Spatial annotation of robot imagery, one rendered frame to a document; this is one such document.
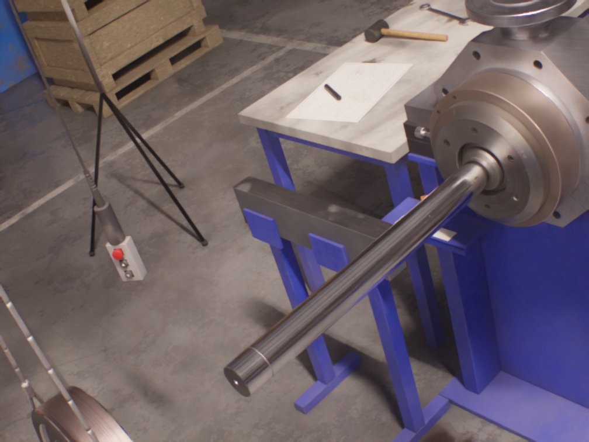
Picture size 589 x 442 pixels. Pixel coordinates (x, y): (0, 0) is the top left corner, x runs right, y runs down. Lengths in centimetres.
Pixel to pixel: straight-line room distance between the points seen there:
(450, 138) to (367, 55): 132
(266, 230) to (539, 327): 90
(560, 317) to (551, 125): 85
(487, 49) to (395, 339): 94
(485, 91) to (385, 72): 120
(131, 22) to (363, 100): 337
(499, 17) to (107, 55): 434
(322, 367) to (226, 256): 111
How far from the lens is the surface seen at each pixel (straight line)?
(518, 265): 249
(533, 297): 254
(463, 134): 189
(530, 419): 275
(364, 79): 300
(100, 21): 583
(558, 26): 197
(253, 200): 251
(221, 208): 424
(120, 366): 351
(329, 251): 232
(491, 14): 185
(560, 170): 184
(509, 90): 185
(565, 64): 188
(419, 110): 219
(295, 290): 269
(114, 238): 218
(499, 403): 280
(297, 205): 237
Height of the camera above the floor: 210
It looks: 32 degrees down
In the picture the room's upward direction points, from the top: 19 degrees counter-clockwise
